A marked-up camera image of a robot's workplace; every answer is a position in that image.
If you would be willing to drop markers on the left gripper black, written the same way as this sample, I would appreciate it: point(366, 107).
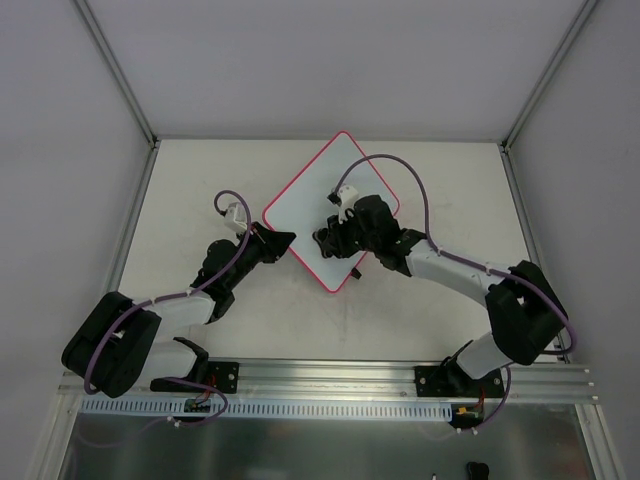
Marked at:
point(265, 244)

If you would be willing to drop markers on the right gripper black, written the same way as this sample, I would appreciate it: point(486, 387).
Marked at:
point(339, 236)

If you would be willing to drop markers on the black bone-shaped eraser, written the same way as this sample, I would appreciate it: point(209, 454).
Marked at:
point(322, 239)

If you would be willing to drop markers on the pink framed whiteboard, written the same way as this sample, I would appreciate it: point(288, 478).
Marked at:
point(302, 207)

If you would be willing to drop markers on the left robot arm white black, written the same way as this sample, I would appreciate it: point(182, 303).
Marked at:
point(123, 342)

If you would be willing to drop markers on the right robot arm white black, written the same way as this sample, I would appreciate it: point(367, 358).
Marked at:
point(524, 312)

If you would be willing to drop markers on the black object bottom edge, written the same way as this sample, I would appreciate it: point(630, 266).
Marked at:
point(477, 471)

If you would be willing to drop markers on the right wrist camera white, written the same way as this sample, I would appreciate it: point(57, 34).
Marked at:
point(344, 197)

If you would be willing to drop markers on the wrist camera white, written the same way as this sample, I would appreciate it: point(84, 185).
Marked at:
point(235, 218)
point(344, 197)

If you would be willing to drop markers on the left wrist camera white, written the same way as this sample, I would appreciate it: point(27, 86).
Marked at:
point(235, 218)

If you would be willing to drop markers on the aluminium mounting rail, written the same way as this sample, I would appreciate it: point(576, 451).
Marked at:
point(540, 383)

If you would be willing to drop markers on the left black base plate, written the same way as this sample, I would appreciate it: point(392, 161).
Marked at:
point(223, 376)

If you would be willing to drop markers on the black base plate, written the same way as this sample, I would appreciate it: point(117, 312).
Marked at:
point(223, 376)
point(443, 382)

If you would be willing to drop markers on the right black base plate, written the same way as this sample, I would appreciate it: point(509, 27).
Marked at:
point(443, 382)

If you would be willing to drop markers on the white slotted cable duct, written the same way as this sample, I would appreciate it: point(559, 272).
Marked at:
point(271, 409)

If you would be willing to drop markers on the left aluminium frame post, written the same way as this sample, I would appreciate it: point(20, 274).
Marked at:
point(107, 54)

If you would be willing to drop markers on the aluminium frame post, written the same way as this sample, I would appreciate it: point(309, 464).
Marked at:
point(107, 54)
point(560, 53)

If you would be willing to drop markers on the right aluminium frame post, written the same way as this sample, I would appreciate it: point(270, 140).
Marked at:
point(560, 53)

